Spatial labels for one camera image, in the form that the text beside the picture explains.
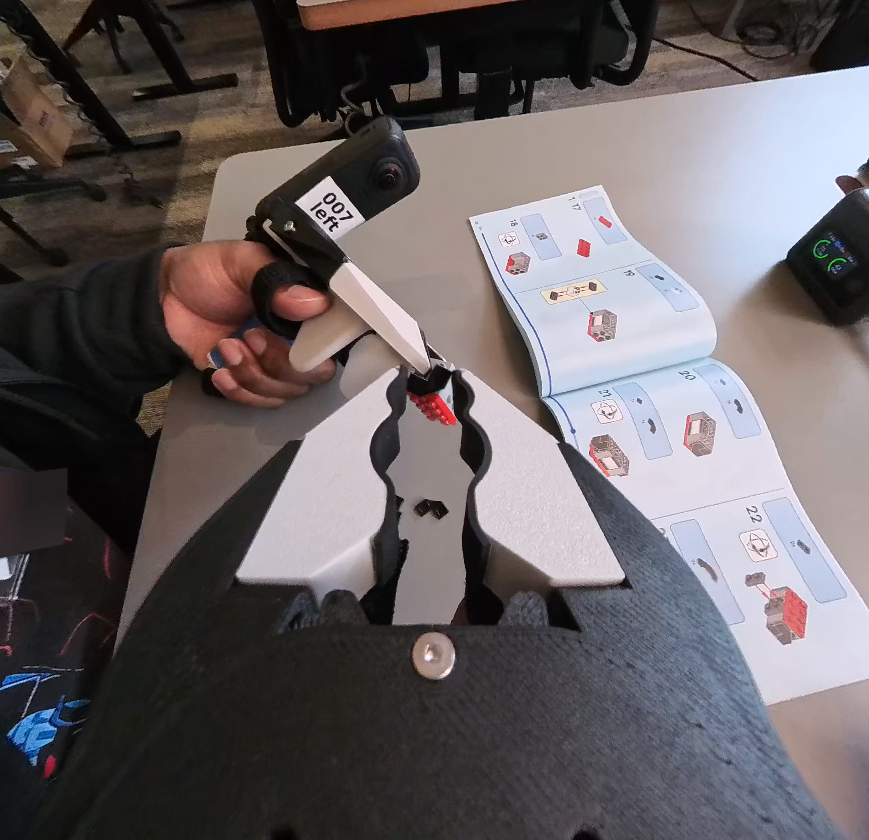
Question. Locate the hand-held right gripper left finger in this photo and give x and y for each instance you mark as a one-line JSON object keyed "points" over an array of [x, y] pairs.
{"points": [[319, 514]]}

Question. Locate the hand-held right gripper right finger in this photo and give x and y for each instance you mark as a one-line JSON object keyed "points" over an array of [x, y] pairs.
{"points": [[543, 514]]}

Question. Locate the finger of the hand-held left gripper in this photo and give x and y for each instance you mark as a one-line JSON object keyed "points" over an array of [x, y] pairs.
{"points": [[377, 307]]}

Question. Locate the red and grey brick assembly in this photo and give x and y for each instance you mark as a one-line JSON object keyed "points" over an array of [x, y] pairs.
{"points": [[431, 405]]}

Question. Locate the person's left forearm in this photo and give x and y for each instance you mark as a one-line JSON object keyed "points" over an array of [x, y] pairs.
{"points": [[81, 324]]}

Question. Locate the grey desk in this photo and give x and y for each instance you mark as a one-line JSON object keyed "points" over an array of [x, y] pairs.
{"points": [[475, 175]]}

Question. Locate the person's left hand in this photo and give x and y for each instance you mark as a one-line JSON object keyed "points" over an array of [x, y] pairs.
{"points": [[203, 290]]}

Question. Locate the light blue instruction booklet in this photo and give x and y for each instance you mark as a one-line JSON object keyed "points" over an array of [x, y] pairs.
{"points": [[611, 351]]}

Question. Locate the person's black clothing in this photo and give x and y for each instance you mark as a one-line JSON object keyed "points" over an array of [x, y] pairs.
{"points": [[54, 650]]}

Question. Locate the cardboard box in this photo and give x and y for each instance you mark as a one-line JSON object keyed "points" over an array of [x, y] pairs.
{"points": [[34, 120]]}

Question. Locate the black power adapter box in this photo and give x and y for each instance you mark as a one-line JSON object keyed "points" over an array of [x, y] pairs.
{"points": [[815, 290]]}

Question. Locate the black table frame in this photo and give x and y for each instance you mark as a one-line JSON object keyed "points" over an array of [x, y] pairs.
{"points": [[170, 46]]}

